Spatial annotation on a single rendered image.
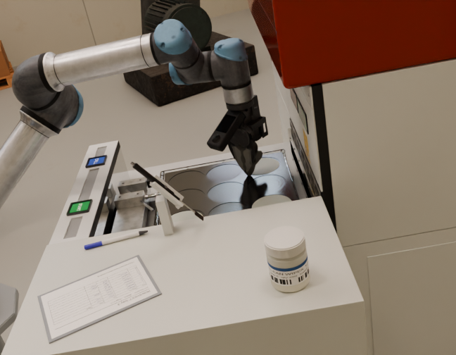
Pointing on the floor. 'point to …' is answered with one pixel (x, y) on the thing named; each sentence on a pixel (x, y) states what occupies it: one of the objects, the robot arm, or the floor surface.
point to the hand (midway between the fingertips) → (246, 172)
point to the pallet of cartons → (1, 67)
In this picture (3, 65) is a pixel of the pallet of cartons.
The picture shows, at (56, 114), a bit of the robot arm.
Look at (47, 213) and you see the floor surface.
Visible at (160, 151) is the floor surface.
